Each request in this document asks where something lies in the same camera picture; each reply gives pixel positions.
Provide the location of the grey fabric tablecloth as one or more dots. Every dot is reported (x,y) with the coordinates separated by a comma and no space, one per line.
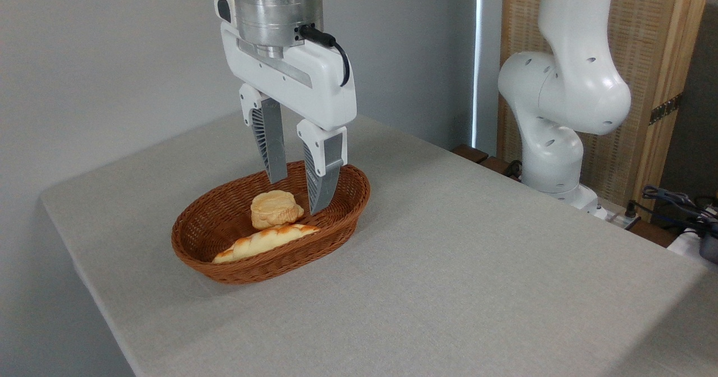
(449,281)

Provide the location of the dark metal screen hinge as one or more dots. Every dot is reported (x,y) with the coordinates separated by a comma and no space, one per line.
(666,109)

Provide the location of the round bread bun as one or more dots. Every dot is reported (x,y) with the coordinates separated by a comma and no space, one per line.
(274,208)

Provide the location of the long bread loaf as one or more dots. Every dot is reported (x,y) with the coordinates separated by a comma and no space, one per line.
(263,241)

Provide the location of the brown wicker oval basket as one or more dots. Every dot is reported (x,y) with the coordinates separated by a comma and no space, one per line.
(350,197)

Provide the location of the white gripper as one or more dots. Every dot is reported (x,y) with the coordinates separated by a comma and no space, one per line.
(314,85)

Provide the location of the wooden rattan folding screen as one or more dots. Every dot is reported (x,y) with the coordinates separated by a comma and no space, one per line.
(648,29)

